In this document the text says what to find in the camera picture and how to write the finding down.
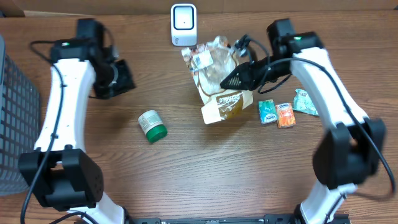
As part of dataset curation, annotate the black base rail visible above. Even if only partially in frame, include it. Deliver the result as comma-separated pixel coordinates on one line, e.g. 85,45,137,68
131,214,294,224

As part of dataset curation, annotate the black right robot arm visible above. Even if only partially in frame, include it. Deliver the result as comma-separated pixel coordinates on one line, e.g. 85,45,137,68
221,19,386,223

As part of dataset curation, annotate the clear plastic pouch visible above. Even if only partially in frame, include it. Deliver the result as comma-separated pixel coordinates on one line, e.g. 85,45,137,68
181,36,253,124

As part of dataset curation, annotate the orange Kleenex tissue pack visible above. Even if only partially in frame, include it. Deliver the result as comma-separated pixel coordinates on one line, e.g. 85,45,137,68
275,103,296,128

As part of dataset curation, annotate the white barcode scanner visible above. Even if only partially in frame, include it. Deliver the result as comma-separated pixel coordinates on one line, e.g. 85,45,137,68
170,3,197,47

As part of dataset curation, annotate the small teal white packet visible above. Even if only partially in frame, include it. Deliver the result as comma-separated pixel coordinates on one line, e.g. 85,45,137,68
258,99,278,124

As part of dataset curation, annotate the white bottle with green cap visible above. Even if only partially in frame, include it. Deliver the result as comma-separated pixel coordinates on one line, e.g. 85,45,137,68
138,110,168,144

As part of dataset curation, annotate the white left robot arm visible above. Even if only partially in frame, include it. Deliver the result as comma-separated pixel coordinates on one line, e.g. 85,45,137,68
18,18,135,223

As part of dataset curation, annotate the teal tissue pack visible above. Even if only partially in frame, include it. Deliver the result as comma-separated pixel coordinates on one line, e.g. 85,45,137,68
293,89,318,116

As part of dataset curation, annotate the grey plastic basket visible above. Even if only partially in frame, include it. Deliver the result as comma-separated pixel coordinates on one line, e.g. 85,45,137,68
1,39,41,196

